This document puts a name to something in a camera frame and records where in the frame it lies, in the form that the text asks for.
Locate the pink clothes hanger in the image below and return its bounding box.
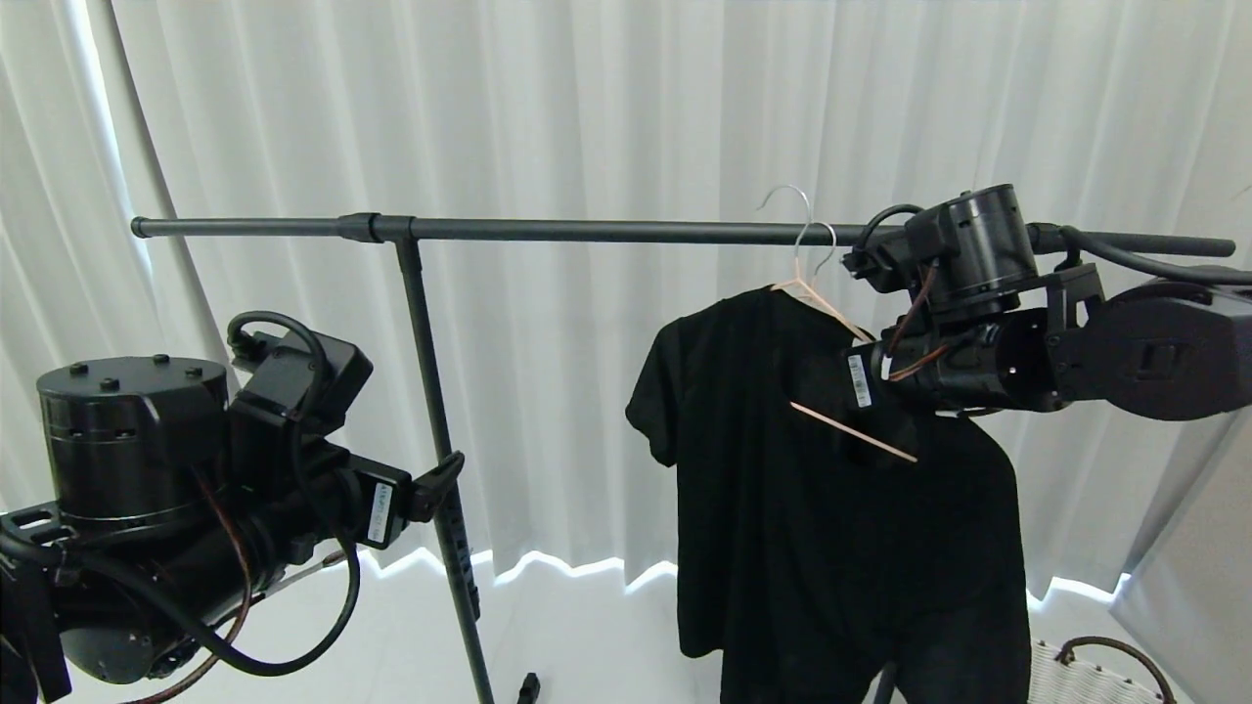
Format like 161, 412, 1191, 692
797, 221, 840, 285
758, 184, 918, 463

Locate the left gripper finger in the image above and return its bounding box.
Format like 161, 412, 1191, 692
411, 452, 466, 524

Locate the white laundry basket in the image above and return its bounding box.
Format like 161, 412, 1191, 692
1027, 636, 1180, 704

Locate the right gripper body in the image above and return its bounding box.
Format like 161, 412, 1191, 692
846, 323, 989, 412

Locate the black clothes rack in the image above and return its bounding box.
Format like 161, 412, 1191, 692
130, 213, 1235, 704

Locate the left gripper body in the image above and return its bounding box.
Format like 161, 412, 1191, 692
293, 445, 414, 550

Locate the black garment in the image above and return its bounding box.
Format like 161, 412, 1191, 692
626, 286, 1033, 704

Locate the white curtain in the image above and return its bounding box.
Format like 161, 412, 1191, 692
0, 0, 1252, 602

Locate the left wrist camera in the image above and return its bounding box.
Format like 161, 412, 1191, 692
227, 311, 375, 470

